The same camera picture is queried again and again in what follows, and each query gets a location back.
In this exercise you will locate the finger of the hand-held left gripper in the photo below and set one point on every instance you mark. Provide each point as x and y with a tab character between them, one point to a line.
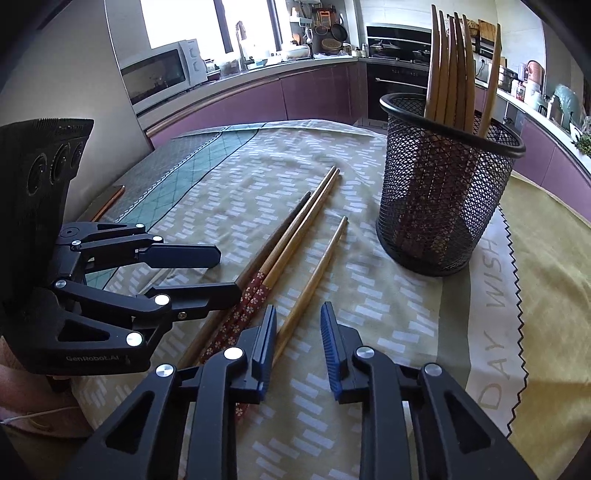
184	255
207	297

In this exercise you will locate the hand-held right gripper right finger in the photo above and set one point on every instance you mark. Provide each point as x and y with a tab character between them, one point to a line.
330	341

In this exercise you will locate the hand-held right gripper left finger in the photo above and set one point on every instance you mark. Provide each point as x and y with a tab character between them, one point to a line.
268	341

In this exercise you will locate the black mesh holder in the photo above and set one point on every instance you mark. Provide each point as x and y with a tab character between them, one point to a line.
443	221

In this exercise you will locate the bunch of wooden chopsticks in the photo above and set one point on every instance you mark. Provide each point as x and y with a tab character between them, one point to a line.
443	69

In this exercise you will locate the person's left forearm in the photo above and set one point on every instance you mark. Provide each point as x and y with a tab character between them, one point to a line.
41	401

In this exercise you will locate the patchwork printed tablecloth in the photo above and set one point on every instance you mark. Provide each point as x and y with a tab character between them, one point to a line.
369	323

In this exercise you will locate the dark phone brown edge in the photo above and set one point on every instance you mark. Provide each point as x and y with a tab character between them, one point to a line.
108	201

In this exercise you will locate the pink base cabinet run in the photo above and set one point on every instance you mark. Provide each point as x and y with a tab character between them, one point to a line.
554	157
258	101

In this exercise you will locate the white microwave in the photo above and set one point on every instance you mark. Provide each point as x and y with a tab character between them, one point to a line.
157	74

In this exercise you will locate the white kitchen countertop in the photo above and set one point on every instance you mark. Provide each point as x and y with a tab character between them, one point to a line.
221	83

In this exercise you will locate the steel faucet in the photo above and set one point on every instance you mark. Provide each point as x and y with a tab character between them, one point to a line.
240	46

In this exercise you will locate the kitchen window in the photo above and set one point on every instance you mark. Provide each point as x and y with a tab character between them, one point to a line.
184	23

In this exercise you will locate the white ceramic pot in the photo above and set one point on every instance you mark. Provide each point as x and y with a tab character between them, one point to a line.
295	52

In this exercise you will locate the round woven basket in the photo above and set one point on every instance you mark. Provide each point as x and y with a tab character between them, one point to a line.
331	45

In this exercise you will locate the black built-in oven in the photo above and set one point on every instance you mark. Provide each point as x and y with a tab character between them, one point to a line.
392	92

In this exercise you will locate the hanging frying pan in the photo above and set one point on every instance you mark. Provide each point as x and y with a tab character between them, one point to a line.
338	31

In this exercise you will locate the black pot with lid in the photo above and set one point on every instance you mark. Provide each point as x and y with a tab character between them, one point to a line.
383	46
420	54

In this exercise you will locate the black range hood stove unit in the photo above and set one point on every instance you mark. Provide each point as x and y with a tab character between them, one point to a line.
392	32

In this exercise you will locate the steel stockpot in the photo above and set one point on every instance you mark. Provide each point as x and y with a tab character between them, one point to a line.
509	78

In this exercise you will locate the green leafy vegetables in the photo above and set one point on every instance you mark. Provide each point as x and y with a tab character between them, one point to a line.
584	144

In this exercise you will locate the teal kitchen appliance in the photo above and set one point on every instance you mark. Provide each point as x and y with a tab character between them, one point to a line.
568	104

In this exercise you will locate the pink thermos jug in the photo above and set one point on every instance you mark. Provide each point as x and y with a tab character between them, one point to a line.
536	74

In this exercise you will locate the wooden cutting board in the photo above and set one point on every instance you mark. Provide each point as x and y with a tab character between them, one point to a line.
485	30

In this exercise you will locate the black wall rack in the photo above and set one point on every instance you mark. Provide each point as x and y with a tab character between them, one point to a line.
489	46

